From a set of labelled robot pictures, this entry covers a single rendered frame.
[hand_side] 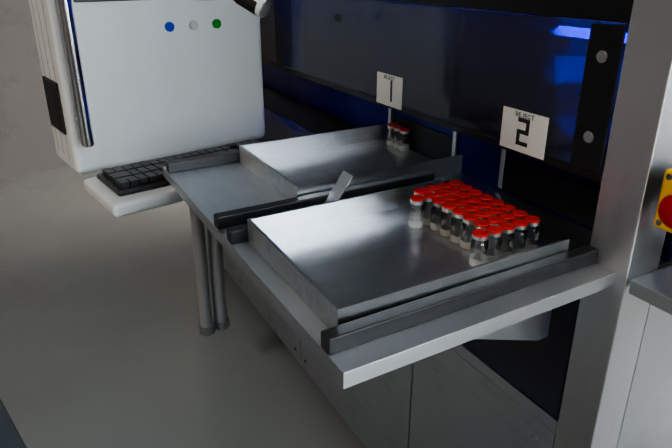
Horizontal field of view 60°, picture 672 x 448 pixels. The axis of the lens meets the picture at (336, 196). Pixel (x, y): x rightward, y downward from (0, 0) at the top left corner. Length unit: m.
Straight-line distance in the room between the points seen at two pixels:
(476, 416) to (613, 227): 0.49
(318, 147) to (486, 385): 0.56
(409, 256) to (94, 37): 0.88
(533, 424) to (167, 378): 1.30
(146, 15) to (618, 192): 1.04
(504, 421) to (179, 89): 1.00
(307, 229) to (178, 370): 1.28
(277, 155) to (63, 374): 1.25
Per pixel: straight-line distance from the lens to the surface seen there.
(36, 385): 2.16
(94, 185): 1.35
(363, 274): 0.74
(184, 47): 1.46
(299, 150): 1.21
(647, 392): 1.02
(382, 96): 1.15
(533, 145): 0.87
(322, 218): 0.86
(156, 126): 1.46
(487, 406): 1.12
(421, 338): 0.63
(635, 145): 0.77
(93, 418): 1.97
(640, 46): 0.76
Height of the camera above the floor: 1.24
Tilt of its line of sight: 22 degrees down
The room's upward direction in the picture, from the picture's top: straight up
